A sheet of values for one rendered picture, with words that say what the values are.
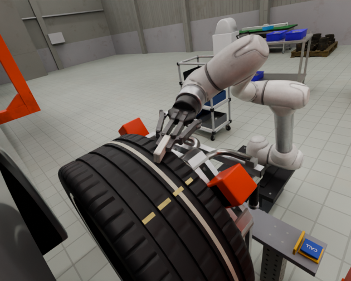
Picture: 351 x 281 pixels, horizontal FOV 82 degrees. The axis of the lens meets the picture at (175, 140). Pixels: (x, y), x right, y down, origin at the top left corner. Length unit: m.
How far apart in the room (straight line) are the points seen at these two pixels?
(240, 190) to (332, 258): 1.35
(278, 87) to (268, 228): 0.72
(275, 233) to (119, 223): 0.94
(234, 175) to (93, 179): 0.32
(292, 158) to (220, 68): 1.06
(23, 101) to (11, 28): 9.75
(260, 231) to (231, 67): 0.87
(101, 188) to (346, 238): 1.72
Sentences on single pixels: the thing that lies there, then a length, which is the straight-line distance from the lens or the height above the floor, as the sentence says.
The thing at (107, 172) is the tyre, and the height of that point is 1.18.
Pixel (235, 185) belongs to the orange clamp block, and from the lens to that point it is 0.48.
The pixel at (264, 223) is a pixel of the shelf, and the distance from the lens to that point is 1.25.
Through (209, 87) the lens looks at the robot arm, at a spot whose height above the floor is 1.25.
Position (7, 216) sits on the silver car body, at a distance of 0.22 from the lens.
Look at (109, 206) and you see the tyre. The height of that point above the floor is 1.16.
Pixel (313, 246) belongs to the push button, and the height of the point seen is 0.48.
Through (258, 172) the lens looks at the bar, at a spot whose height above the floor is 0.97.
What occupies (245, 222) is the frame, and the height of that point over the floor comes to 0.97.
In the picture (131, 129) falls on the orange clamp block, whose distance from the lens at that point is 0.73.
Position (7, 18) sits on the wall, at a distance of 13.67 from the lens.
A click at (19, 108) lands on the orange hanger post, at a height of 0.66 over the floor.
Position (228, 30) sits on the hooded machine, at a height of 0.94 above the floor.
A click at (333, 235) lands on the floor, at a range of 1.90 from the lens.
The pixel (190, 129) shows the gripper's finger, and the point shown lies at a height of 1.20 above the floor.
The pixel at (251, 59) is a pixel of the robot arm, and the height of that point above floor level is 1.32.
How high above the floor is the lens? 1.44
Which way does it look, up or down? 30 degrees down
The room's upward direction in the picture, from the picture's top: 11 degrees counter-clockwise
